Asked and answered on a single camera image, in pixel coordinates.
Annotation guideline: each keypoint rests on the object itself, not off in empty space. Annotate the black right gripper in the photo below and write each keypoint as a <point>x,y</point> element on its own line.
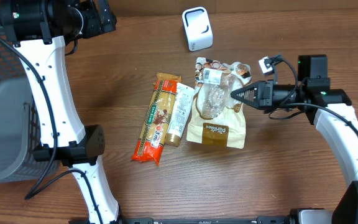
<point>263,94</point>

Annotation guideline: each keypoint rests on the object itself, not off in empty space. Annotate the white barcode scanner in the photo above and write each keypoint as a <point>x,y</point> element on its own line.
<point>197,28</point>

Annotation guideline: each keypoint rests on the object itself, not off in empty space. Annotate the white cream tube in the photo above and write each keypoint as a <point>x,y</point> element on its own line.
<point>180,114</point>

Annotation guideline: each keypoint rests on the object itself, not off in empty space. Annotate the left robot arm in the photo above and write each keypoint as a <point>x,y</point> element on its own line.
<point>38,33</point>

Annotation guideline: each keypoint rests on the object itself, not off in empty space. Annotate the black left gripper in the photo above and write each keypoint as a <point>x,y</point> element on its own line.
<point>98,25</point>

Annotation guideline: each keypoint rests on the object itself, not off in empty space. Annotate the beige bread snack bag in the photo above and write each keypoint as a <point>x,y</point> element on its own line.
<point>216,118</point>

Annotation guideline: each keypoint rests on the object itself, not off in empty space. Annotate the red orange spaghetti pack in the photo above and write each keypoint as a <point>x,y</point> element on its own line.
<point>154,130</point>

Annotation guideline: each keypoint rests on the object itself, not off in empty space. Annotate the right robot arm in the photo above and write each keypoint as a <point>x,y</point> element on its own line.
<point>331,112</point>

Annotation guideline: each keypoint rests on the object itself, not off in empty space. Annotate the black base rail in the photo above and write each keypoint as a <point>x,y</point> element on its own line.
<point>204,221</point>

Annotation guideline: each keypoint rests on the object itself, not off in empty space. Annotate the grey plastic mesh basket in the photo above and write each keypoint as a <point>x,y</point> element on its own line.
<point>19,123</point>

